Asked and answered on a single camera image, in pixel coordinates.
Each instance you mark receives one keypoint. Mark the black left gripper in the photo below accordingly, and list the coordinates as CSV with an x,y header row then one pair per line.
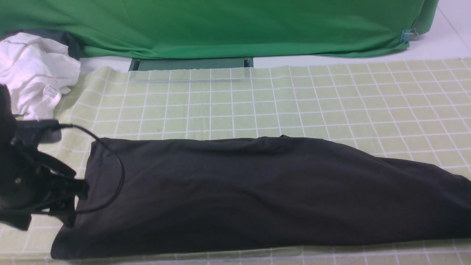
x,y
33,182

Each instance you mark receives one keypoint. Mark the dark gray long-sleeved shirt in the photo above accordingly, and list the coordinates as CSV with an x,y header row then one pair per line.
x,y
237,194

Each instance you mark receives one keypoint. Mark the crumpled white shirt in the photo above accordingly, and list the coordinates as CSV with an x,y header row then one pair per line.
x,y
37,71

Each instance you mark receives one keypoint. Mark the green backdrop cloth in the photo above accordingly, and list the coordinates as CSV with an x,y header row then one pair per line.
x,y
196,29

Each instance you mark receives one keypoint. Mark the light green checkered tablecloth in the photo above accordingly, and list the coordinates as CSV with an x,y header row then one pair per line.
x,y
418,110

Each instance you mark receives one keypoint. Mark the blue binder clip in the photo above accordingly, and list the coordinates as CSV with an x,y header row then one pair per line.
x,y
409,35

